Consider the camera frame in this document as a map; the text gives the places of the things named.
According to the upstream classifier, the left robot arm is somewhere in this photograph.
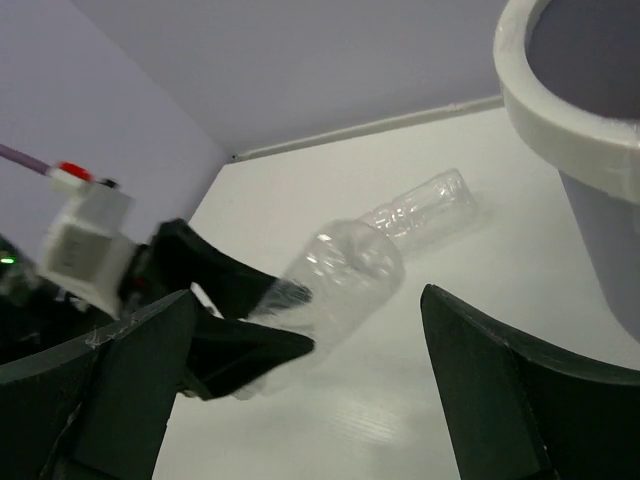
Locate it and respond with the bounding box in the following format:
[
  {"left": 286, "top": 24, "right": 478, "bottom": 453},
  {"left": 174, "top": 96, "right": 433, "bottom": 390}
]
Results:
[{"left": 1, "top": 219, "right": 315, "bottom": 401}]

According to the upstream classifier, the grey round bin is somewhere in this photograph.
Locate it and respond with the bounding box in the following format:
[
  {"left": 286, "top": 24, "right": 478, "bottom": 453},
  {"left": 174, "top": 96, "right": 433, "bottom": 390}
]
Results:
[{"left": 493, "top": 0, "right": 639, "bottom": 338}]

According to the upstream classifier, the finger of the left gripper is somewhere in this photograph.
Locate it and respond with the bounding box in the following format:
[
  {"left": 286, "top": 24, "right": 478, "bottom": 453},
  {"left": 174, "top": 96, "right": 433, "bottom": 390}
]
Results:
[
  {"left": 179, "top": 319, "right": 315, "bottom": 400},
  {"left": 149, "top": 219, "right": 280, "bottom": 319}
]

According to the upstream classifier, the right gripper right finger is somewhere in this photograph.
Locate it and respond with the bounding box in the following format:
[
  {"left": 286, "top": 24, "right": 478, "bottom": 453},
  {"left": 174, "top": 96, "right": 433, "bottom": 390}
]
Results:
[{"left": 420, "top": 284, "right": 639, "bottom": 479}]

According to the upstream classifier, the clear bottle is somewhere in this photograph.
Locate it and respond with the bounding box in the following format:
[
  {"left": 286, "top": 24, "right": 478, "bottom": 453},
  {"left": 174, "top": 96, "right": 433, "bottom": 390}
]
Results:
[
  {"left": 234, "top": 220, "right": 405, "bottom": 400},
  {"left": 360, "top": 168, "right": 479, "bottom": 256}
]

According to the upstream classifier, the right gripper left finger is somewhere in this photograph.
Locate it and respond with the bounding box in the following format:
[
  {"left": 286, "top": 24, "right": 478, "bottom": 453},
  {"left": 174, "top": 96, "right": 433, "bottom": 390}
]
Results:
[{"left": 1, "top": 290, "right": 196, "bottom": 479}]

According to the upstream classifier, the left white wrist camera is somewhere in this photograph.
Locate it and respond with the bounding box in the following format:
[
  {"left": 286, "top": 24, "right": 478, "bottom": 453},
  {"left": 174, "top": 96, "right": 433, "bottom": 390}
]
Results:
[{"left": 37, "top": 162, "right": 136, "bottom": 318}]

